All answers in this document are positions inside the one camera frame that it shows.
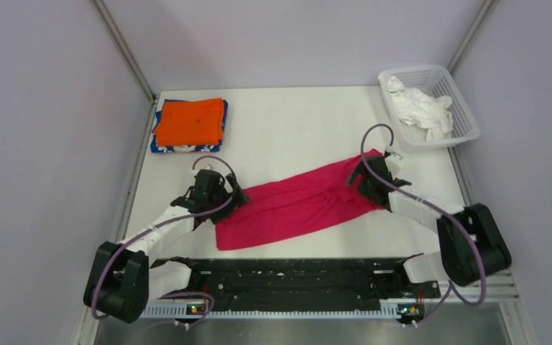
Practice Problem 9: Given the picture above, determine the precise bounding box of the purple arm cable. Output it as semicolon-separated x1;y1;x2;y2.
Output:
360;124;488;327
90;155;236;331

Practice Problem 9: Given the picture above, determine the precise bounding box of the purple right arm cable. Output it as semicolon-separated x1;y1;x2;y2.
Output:
360;124;488;327

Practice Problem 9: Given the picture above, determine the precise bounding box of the folded blue patterned t-shirt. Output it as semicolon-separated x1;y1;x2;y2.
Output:
149;99;229;153

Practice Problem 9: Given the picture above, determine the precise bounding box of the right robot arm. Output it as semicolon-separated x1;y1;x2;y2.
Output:
346;154;512;296

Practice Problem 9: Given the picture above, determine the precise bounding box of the white plastic laundry basket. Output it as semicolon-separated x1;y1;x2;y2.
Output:
379;65;480;152

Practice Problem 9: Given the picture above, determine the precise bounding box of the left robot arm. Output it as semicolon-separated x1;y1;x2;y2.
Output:
83;168;250;323

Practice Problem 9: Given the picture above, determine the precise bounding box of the white crumpled t-shirt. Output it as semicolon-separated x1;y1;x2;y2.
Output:
379;74;453;141

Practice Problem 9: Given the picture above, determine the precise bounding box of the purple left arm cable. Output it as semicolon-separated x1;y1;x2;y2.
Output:
90;155;236;331

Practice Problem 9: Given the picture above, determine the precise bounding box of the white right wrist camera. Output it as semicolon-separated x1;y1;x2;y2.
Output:
384;147;404;176

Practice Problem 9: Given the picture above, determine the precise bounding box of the pink t-shirt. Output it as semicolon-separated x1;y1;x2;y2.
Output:
216;156;380;251

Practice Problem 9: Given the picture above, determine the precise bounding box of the folded orange t-shirt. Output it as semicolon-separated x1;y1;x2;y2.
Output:
154;98;226;147

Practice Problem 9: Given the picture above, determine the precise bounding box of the aluminium frame rail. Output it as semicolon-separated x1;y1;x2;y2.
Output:
75;259;538;344

